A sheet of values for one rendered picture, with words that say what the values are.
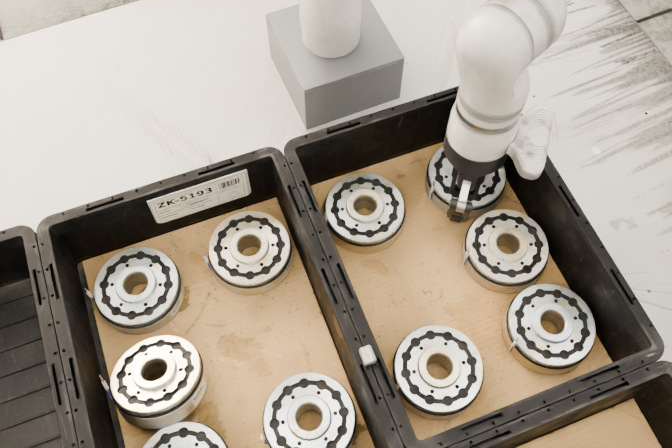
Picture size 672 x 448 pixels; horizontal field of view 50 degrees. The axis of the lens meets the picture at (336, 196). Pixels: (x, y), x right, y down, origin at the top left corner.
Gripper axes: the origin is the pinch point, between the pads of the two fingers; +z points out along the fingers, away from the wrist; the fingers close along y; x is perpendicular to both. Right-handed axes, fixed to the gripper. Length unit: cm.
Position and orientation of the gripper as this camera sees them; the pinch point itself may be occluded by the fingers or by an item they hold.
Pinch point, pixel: (461, 195)
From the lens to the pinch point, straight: 95.3
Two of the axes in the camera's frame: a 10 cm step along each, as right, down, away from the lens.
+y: -2.8, 8.4, -4.7
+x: 9.6, 2.4, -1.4
